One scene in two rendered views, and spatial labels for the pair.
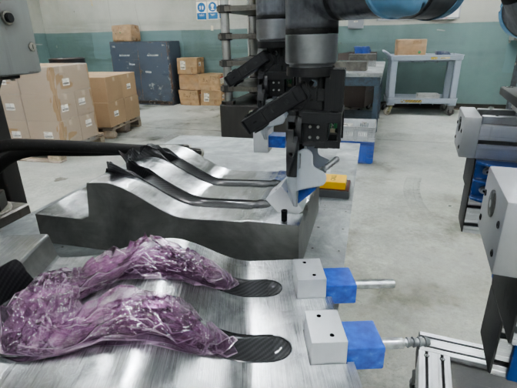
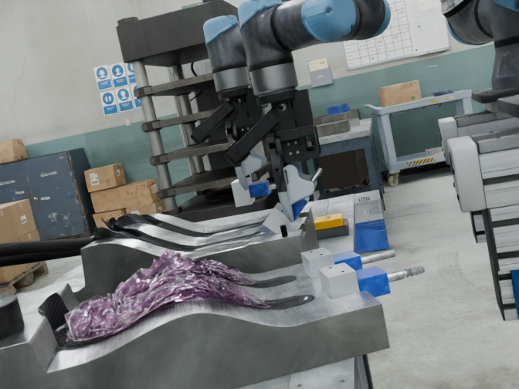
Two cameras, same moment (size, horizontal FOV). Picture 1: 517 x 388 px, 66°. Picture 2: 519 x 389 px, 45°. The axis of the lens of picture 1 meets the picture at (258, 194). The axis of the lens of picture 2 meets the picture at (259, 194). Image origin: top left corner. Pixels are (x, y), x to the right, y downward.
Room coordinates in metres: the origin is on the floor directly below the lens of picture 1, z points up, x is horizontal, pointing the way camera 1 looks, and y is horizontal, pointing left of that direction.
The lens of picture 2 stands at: (-0.42, 0.08, 1.09)
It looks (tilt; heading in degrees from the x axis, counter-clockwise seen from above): 7 degrees down; 355
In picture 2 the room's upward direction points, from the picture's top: 12 degrees counter-clockwise
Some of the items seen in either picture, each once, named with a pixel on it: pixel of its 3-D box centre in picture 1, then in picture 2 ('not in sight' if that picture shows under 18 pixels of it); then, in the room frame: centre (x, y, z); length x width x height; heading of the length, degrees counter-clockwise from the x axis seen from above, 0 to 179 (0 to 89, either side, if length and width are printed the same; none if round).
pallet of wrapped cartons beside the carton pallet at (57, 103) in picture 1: (30, 108); not in sight; (4.41, 2.48, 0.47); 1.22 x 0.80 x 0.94; 76
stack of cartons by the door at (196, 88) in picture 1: (201, 81); (125, 195); (7.54, 0.99, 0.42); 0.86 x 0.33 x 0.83; 72
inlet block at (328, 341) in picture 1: (368, 343); (375, 281); (0.33, -0.11, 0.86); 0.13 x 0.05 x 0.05; 92
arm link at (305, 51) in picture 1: (311, 51); (274, 81); (0.62, -0.08, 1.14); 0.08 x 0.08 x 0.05
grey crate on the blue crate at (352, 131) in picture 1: (344, 129); (339, 211); (3.91, -0.87, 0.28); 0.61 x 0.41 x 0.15; 72
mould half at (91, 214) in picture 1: (186, 195); (178, 253); (0.74, 0.14, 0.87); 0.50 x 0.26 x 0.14; 74
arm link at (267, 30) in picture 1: (274, 31); (232, 81); (0.93, -0.04, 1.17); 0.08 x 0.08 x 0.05
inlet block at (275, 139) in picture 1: (282, 139); (264, 187); (0.92, -0.06, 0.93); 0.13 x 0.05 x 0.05; 74
